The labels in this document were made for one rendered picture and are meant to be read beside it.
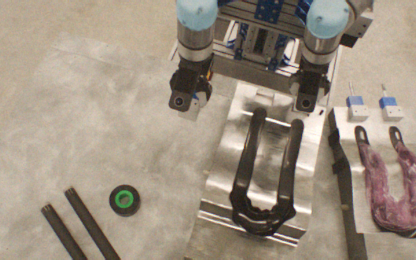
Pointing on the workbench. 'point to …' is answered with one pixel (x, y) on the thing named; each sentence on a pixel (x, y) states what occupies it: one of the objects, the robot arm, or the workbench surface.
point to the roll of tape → (124, 197)
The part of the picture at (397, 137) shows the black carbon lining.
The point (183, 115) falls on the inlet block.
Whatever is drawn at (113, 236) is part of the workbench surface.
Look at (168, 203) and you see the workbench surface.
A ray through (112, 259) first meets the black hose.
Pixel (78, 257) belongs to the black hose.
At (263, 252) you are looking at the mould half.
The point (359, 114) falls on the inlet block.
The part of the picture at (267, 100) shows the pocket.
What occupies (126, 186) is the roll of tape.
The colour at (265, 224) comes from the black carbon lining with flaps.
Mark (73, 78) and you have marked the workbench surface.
